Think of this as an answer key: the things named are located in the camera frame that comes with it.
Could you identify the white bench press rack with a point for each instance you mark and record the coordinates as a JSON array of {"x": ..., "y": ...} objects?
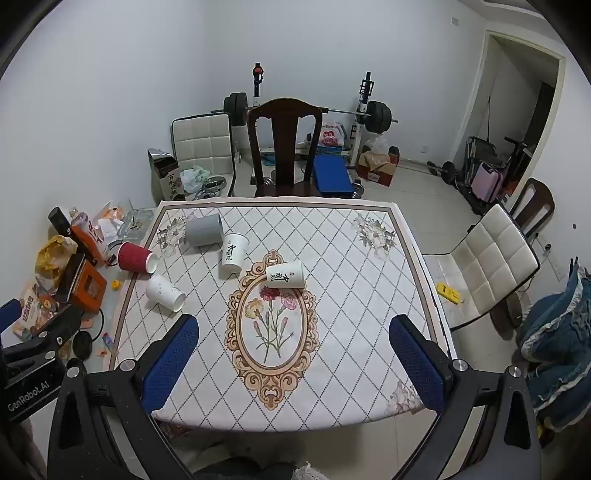
[{"x": 367, "y": 92}]

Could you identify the brown printed carton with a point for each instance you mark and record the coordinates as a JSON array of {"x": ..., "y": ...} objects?
[{"x": 164, "y": 177}]

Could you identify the white padded chair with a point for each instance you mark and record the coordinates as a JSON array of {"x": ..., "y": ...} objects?
[
  {"x": 203, "y": 143},
  {"x": 489, "y": 258}
]

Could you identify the dark wooden chair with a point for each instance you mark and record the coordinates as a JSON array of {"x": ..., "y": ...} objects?
[
  {"x": 541, "y": 194},
  {"x": 284, "y": 138}
]

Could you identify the orange snack packet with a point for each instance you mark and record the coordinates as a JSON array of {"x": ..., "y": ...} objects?
[{"x": 27, "y": 316}]

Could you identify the blue denim cloth pile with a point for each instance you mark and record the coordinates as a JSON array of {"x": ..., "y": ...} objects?
[{"x": 558, "y": 350}]

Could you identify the clear plastic container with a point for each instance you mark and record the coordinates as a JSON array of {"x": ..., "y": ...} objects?
[{"x": 135, "y": 221}]

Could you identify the blue bench pad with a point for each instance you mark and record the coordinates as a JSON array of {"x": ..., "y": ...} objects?
[{"x": 330, "y": 177}]

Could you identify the orange box black lid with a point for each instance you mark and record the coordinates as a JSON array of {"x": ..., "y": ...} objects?
[{"x": 87, "y": 288}]

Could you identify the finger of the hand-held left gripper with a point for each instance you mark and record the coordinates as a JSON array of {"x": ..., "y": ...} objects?
[
  {"x": 9, "y": 314},
  {"x": 53, "y": 325}
]

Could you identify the metal bowl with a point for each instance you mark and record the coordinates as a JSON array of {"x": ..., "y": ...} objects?
[{"x": 212, "y": 185}]

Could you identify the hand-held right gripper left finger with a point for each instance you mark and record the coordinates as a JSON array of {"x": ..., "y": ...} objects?
[{"x": 170, "y": 364}]

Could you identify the yellow small box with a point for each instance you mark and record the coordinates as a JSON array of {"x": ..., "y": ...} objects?
[{"x": 448, "y": 292}]

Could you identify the brown cardboard box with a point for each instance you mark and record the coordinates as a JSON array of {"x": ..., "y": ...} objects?
[{"x": 381, "y": 173}]

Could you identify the floral printed tablecloth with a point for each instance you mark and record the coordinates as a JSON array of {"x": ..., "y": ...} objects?
[{"x": 341, "y": 300}]

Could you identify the black metal frame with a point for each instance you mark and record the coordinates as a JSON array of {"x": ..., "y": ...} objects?
[{"x": 516, "y": 159}]

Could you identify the yellow plastic bag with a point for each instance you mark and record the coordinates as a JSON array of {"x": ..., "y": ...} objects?
[{"x": 53, "y": 254}]

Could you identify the white cup grey specks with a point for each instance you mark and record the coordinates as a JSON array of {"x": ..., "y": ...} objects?
[{"x": 164, "y": 293}]

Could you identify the red ribbed paper cup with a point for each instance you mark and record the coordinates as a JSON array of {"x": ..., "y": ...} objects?
[{"x": 135, "y": 257}]

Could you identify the red white plastic bag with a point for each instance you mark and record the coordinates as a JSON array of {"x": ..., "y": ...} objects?
[{"x": 330, "y": 136}]

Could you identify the pink suitcase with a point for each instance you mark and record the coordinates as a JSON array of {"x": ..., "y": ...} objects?
[{"x": 486, "y": 181}]

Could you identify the white cup black print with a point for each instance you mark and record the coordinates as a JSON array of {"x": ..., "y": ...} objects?
[
  {"x": 232, "y": 256},
  {"x": 285, "y": 274}
]

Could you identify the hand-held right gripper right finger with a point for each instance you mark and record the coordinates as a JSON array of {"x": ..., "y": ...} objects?
[{"x": 418, "y": 364}]

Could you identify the small black barbell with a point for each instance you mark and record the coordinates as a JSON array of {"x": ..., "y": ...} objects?
[{"x": 447, "y": 168}]

